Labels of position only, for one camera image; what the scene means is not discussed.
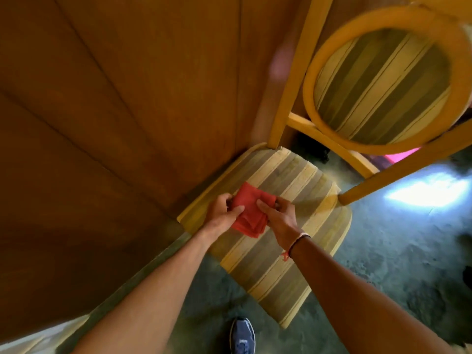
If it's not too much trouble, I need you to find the person's right forearm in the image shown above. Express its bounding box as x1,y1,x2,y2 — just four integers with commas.
289,236,458,354

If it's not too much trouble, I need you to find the blue sneaker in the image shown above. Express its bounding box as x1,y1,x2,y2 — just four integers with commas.
229,317,256,354

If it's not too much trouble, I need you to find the yellow wooden striped chair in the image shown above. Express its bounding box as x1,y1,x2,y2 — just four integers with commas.
177,0,472,329

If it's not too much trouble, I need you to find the person's right hand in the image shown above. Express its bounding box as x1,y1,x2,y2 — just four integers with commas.
256,196,304,252

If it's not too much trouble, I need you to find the person's left hand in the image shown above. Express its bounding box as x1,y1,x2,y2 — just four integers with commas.
202,193,245,241

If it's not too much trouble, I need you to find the pink object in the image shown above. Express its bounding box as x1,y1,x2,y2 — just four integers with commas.
383,147,421,164

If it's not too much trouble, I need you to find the person's left forearm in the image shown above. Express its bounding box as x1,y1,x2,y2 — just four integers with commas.
72,229,216,354

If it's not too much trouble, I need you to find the red cloth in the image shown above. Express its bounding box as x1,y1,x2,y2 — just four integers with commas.
230,181,277,239

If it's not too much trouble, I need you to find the thread wrist bracelet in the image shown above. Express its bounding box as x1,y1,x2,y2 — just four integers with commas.
281,232,311,262

